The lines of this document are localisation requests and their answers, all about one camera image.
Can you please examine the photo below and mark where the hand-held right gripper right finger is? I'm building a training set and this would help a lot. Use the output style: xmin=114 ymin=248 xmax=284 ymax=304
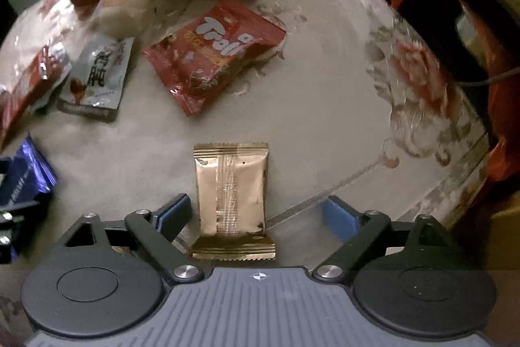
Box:
xmin=313 ymin=196 xmax=474 ymax=285

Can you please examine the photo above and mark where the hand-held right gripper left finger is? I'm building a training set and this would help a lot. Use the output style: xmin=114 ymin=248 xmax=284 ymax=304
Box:
xmin=53 ymin=193 xmax=204 ymax=285

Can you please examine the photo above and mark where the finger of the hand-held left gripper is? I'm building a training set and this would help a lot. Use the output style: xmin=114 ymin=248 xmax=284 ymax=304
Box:
xmin=0 ymin=200 xmax=42 ymax=264

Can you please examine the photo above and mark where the blue snack packet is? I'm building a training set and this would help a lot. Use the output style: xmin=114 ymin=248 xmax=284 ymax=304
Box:
xmin=0 ymin=133 xmax=58 ymax=209

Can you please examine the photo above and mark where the gold foil snack packet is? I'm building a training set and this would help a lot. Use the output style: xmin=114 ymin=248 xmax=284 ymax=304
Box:
xmin=192 ymin=142 xmax=276 ymax=260

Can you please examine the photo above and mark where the red and clear snack packet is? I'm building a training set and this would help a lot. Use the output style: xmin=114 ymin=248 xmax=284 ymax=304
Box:
xmin=0 ymin=44 xmax=73 ymax=150

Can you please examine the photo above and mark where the grey snack packet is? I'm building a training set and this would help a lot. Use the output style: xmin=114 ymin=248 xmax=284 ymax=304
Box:
xmin=57 ymin=36 xmax=136 ymax=123

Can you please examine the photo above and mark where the red gummy candy packet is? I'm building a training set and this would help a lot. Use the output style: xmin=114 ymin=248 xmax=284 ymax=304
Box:
xmin=142 ymin=0 xmax=287 ymax=117

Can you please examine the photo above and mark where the steamed cake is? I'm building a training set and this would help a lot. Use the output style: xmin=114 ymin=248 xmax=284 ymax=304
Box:
xmin=83 ymin=0 xmax=191 ymax=43

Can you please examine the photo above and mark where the floral tablecloth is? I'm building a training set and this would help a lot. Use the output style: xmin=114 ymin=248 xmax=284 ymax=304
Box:
xmin=0 ymin=0 xmax=494 ymax=347

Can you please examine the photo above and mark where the red cloth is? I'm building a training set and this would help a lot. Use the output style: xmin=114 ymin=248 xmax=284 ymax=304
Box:
xmin=390 ymin=0 xmax=520 ymax=185

